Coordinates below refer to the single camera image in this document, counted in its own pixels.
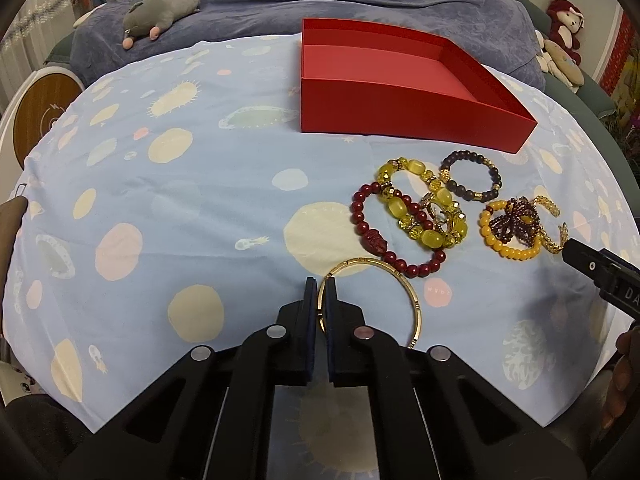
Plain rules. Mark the red cardboard tray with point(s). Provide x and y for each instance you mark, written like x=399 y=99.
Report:
x=373 y=78

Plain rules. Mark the grey plush mole toy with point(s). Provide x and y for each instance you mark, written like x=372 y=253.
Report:
x=150 y=18

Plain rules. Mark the round wooden white device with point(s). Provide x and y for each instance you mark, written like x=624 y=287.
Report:
x=40 y=101

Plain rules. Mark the white sheer curtain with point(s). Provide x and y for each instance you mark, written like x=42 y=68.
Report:
x=38 y=27

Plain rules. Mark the red monkey plush toy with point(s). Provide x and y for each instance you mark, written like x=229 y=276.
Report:
x=566 y=21

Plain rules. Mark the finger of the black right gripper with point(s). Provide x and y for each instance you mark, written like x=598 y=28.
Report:
x=585 y=259

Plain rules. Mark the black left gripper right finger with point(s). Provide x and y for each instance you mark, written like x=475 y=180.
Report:
x=344 y=353

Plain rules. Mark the right hand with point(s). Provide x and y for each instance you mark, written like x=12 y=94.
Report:
x=625 y=377

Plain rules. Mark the dark blue velvet blanket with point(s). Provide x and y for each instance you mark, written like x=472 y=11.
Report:
x=498 y=33

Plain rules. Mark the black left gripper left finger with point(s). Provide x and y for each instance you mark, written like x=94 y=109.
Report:
x=304 y=335

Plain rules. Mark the thin gold bangle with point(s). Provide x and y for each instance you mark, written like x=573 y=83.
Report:
x=384 y=295

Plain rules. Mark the light blue planet-print sheet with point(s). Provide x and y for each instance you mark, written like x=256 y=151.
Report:
x=177 y=202

